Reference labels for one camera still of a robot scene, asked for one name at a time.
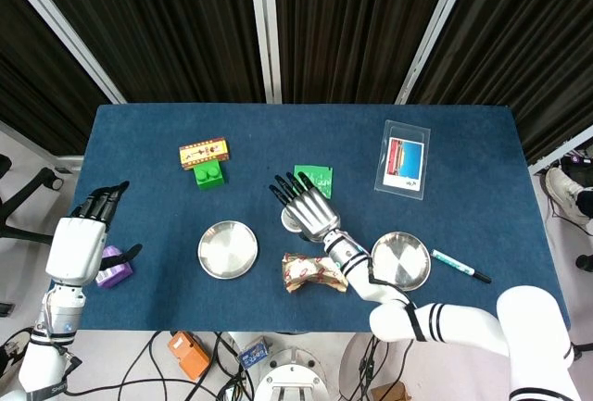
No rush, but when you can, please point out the clear plastic card sleeve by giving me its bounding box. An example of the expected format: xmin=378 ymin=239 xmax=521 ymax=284
xmin=373 ymin=119 xmax=432 ymax=201

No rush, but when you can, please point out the black white sneaker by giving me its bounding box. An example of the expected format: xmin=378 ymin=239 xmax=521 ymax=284
xmin=0 ymin=330 xmax=32 ymax=379

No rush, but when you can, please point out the yellow red small box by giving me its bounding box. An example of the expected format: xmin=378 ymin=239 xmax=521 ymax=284
xmin=178 ymin=137 xmax=232 ymax=173

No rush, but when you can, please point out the blue table cloth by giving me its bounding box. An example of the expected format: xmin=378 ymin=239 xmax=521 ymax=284
xmin=40 ymin=103 xmax=572 ymax=333

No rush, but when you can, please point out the green sachet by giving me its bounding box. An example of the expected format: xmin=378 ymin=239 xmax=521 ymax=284
xmin=293 ymin=164 xmax=334 ymax=200

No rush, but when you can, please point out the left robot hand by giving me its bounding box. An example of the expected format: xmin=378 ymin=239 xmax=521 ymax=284
xmin=45 ymin=181 xmax=144 ymax=287

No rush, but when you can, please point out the purple small box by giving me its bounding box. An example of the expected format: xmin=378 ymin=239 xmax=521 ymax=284
xmin=95 ymin=245 xmax=134 ymax=289

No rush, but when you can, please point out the white frame post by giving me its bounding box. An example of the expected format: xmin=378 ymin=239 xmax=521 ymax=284
xmin=0 ymin=0 xmax=127 ymax=105
xmin=394 ymin=0 xmax=474 ymax=106
xmin=247 ymin=0 xmax=283 ymax=105

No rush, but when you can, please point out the green toy brick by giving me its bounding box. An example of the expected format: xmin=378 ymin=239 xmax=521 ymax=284
xmin=193 ymin=162 xmax=229 ymax=193

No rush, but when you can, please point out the green white marker pen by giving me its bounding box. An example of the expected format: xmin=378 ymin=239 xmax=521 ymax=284
xmin=430 ymin=248 xmax=493 ymax=284

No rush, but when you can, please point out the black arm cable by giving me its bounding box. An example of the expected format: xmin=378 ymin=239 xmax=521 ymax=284
xmin=364 ymin=256 xmax=428 ymax=343

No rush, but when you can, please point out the black office chair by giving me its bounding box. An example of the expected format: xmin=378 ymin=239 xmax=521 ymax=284
xmin=0 ymin=154 xmax=66 ymax=241

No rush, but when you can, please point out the blue small box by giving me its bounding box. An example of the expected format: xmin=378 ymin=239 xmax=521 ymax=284
xmin=238 ymin=335 xmax=271 ymax=370

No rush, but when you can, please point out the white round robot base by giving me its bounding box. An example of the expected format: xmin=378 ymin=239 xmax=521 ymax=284
xmin=253 ymin=348 xmax=331 ymax=401

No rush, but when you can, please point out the orange device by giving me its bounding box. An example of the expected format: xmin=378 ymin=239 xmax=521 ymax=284
xmin=167 ymin=331 xmax=212 ymax=380

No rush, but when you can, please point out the black floor cable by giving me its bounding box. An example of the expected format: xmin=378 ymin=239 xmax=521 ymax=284
xmin=64 ymin=331 xmax=200 ymax=401
xmin=340 ymin=333 xmax=393 ymax=401

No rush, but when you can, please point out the photo card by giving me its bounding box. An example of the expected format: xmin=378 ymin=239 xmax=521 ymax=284
xmin=383 ymin=136 xmax=426 ymax=191

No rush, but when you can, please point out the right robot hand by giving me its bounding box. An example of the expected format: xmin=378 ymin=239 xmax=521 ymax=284
xmin=270 ymin=171 xmax=342 ymax=243

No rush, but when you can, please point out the dark pleated curtain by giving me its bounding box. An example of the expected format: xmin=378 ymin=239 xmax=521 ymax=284
xmin=0 ymin=0 xmax=115 ymax=157
xmin=20 ymin=0 xmax=266 ymax=105
xmin=410 ymin=0 xmax=593 ymax=166
xmin=271 ymin=0 xmax=461 ymax=106

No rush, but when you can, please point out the brown snack wrapper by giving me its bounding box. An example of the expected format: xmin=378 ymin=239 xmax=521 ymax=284
xmin=281 ymin=252 xmax=349 ymax=294

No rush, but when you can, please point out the brown cardboard box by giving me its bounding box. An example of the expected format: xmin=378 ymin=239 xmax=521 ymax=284
xmin=370 ymin=382 xmax=411 ymax=401

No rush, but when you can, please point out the round steel plate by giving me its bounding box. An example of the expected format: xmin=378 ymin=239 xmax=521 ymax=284
xmin=371 ymin=231 xmax=433 ymax=292
xmin=197 ymin=219 xmax=259 ymax=281

